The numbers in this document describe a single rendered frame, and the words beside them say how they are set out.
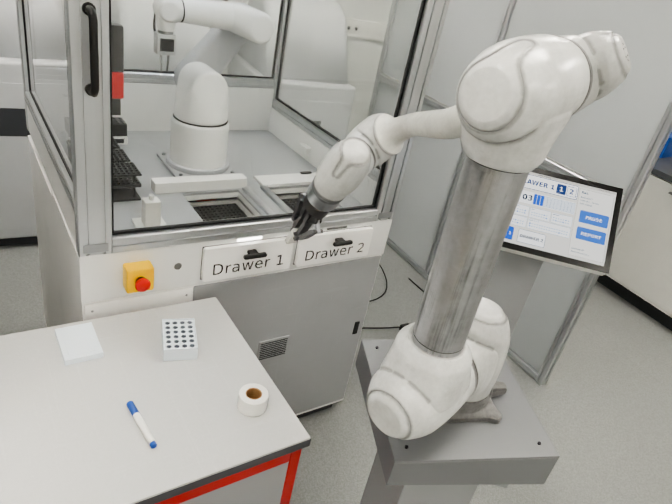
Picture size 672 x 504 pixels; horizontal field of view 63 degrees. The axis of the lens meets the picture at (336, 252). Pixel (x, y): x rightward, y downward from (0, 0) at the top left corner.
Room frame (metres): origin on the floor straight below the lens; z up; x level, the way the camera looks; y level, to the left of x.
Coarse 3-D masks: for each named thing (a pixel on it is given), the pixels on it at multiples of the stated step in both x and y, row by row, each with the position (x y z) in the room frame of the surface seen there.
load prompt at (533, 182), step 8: (528, 176) 1.86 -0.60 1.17; (536, 176) 1.87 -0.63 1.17; (528, 184) 1.85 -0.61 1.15; (536, 184) 1.85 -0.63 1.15; (544, 184) 1.85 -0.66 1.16; (552, 184) 1.85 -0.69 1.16; (560, 184) 1.85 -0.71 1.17; (568, 184) 1.86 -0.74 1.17; (552, 192) 1.83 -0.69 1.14; (560, 192) 1.84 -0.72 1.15; (568, 192) 1.84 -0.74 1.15; (576, 192) 1.84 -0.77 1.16
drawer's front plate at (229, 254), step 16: (272, 240) 1.46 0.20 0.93; (208, 256) 1.32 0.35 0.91; (224, 256) 1.35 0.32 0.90; (240, 256) 1.39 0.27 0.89; (272, 256) 1.45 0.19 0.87; (288, 256) 1.49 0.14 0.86; (208, 272) 1.33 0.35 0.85; (224, 272) 1.36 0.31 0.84; (240, 272) 1.39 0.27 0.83; (256, 272) 1.42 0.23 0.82
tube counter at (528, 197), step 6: (528, 192) 1.83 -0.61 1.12; (522, 198) 1.81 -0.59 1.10; (528, 198) 1.81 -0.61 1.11; (534, 198) 1.81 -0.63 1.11; (540, 198) 1.82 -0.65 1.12; (546, 198) 1.82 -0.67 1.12; (552, 198) 1.82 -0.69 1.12; (534, 204) 1.80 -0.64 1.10; (540, 204) 1.80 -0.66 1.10; (546, 204) 1.80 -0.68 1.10; (552, 204) 1.81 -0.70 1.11; (558, 204) 1.81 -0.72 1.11; (564, 204) 1.81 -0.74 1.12; (570, 204) 1.81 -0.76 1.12; (558, 210) 1.79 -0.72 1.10; (564, 210) 1.79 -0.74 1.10; (570, 210) 1.80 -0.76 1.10
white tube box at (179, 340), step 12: (168, 324) 1.14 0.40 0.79; (180, 324) 1.14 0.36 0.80; (192, 324) 1.15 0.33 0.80; (168, 336) 1.09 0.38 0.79; (180, 336) 1.09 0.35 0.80; (192, 336) 1.11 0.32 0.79; (168, 348) 1.04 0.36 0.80; (180, 348) 1.04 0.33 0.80; (192, 348) 1.05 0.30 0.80; (168, 360) 1.03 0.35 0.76
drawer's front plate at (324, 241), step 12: (360, 228) 1.67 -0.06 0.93; (372, 228) 1.69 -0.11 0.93; (300, 240) 1.51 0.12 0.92; (312, 240) 1.54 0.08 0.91; (324, 240) 1.57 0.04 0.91; (360, 240) 1.66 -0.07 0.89; (300, 252) 1.52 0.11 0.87; (324, 252) 1.58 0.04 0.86; (360, 252) 1.67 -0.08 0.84; (300, 264) 1.52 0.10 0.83
